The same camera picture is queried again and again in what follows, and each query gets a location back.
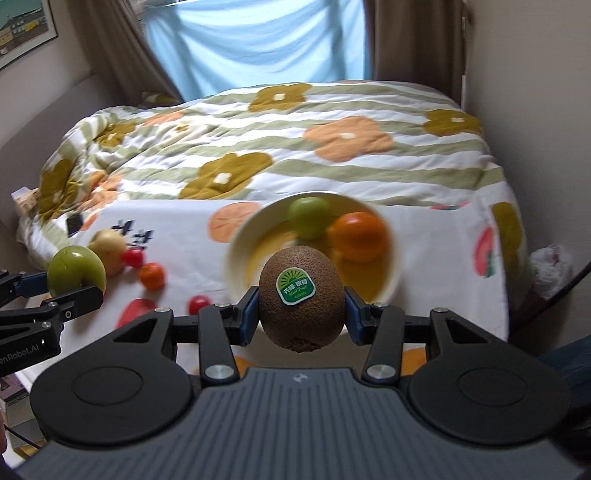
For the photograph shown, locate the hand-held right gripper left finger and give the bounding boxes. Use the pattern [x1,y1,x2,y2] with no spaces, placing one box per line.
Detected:
[112,285,260,387]

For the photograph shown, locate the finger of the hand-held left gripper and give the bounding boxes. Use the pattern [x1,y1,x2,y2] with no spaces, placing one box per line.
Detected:
[0,285,105,329]
[0,270,51,308]

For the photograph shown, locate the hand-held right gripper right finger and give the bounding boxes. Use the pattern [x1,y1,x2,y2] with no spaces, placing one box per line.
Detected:
[343,286,507,385]

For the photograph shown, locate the large green apple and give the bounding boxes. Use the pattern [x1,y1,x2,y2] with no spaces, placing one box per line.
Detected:
[47,246,108,298]

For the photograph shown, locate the brown kiwi with green sticker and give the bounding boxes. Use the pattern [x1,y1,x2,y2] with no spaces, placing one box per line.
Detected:
[259,246,345,354]

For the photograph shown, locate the yellow pear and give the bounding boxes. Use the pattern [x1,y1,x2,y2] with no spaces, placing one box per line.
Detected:
[89,229,127,278]

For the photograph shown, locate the white ceramic bowl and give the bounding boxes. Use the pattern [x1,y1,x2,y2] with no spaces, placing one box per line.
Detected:
[225,191,402,306]

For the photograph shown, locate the small tangerine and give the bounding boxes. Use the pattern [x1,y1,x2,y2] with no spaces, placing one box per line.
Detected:
[139,262,167,291]

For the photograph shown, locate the small patterned box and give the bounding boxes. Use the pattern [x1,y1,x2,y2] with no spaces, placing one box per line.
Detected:
[11,187,40,215]

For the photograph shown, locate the large orange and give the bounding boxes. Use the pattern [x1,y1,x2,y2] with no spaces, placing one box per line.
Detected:
[330,211,389,264]

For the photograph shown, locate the white persimmon print cloth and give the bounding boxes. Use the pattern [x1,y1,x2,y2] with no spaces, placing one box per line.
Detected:
[60,191,529,370]

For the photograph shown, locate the small green apple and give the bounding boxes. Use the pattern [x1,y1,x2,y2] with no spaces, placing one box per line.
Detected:
[287,196,334,241]

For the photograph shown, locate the grey upholstered headboard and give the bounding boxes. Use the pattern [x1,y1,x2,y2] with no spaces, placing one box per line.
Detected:
[0,74,116,259]

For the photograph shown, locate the floral striped quilt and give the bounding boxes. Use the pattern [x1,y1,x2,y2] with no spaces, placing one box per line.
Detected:
[17,80,509,278]

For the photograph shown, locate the white plastic bag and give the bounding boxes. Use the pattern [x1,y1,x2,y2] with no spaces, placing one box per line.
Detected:
[529,244,575,301]

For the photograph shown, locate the person's dark pants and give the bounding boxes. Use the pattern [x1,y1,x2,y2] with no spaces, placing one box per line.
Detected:
[540,335,591,462]

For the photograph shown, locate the brown curtain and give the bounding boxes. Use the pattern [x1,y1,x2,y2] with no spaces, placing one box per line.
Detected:
[362,0,467,97]
[67,0,185,104]

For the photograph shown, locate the light blue sheet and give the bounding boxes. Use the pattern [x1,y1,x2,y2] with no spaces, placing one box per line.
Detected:
[145,0,375,102]

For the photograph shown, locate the black cable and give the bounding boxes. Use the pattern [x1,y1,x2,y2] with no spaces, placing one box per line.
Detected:
[545,261,591,301]

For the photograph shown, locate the framed wall poster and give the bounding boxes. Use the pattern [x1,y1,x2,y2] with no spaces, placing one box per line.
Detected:
[0,0,60,70]

